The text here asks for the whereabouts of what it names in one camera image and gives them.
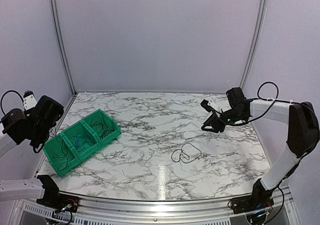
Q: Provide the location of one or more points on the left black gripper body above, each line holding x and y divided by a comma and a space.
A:
44, 136

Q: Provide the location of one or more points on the aluminium frame post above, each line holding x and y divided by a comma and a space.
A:
61, 46
261, 13

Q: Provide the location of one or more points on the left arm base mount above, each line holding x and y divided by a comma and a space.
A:
59, 201

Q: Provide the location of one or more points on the left aluminium frame post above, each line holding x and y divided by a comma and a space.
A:
61, 46

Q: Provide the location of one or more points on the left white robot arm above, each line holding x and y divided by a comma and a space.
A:
32, 123

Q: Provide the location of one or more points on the right aluminium frame post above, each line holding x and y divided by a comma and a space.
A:
261, 13

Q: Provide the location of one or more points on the front aluminium rail base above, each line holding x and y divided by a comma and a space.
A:
216, 211

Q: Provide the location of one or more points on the back aluminium frame rail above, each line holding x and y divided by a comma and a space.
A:
151, 91

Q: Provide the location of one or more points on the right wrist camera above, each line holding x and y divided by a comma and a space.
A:
209, 107

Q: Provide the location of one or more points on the green three-compartment plastic bin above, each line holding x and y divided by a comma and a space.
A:
69, 148

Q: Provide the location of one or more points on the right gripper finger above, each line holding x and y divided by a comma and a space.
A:
209, 128
210, 122

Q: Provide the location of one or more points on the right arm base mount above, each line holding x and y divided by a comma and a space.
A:
244, 204

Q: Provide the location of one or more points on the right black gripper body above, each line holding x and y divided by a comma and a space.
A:
220, 127

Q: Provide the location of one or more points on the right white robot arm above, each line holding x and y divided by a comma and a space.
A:
303, 136

